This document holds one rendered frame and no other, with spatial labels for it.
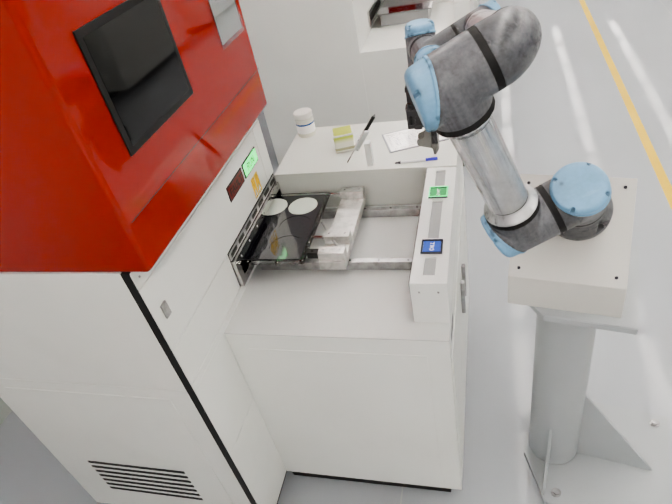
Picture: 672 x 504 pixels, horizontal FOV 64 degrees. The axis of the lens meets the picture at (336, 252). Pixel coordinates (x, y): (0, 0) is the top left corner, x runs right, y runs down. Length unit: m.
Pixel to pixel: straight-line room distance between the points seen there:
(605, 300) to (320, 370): 0.76
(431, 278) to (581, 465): 1.04
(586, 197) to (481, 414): 1.24
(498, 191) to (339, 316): 0.60
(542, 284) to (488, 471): 0.91
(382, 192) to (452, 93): 0.97
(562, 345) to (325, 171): 0.92
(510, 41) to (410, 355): 0.83
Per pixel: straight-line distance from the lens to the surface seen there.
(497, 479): 2.13
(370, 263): 1.61
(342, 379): 1.58
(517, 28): 0.96
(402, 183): 1.83
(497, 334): 2.52
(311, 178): 1.89
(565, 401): 1.86
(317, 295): 1.58
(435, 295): 1.37
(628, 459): 2.17
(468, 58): 0.93
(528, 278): 1.42
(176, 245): 1.36
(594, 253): 1.43
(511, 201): 1.15
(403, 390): 1.58
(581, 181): 1.23
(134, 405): 1.64
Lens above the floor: 1.87
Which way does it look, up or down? 37 degrees down
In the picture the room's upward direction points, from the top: 13 degrees counter-clockwise
